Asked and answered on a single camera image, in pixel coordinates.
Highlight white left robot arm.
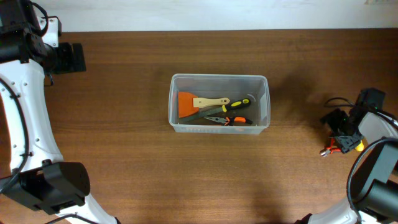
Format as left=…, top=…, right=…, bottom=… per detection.
left=1, top=0, right=118, bottom=223

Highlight red black cutting pliers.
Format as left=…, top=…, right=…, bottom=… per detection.
left=320, top=138, right=341, bottom=157

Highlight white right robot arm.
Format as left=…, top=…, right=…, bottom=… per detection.
left=299, top=88, right=397, bottom=224

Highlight clear plastic container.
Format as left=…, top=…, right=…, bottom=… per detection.
left=169, top=73, right=271, bottom=134

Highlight orange black needle-nose pliers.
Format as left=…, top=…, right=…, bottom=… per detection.
left=205, top=116, right=253, bottom=126

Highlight orange scraper wooden handle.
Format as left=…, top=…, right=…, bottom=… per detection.
left=178, top=91, right=230, bottom=118

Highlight yellow black screwdriver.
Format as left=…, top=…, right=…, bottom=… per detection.
left=355, top=141, right=364, bottom=152

